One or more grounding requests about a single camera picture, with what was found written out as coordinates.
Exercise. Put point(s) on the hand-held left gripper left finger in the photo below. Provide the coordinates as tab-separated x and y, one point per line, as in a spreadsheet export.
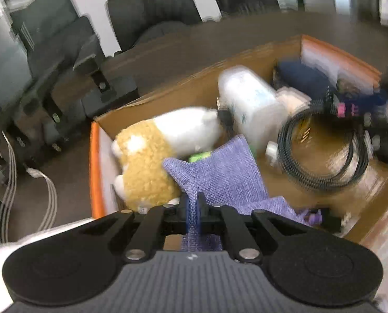
188	216

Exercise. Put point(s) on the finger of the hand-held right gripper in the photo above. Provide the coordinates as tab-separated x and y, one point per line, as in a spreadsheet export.
370	102
386	143

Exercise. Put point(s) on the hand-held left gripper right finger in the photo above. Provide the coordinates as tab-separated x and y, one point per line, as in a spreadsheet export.
203	213

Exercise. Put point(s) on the purple knit pouch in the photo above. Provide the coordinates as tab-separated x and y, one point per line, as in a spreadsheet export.
220	176

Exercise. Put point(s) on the red cardboard box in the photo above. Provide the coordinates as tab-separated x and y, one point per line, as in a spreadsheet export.
181	88

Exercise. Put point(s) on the dark wooden desktop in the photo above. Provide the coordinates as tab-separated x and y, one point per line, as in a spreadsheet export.
168	52

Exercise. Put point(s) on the green tissue pack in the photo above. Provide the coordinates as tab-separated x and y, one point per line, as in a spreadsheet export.
200	157

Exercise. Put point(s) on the yellow and white plush toy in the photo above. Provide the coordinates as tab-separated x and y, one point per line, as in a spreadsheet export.
148	156

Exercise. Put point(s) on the navy cloth roll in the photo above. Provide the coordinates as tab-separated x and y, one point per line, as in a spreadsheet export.
298	75

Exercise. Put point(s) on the white adapter box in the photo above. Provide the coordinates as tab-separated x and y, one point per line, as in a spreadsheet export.
292	99

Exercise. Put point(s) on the white charger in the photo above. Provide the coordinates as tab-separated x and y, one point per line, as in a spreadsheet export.
271	151

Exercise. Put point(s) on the white plastic bottle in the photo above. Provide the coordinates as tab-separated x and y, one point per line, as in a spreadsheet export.
249	104

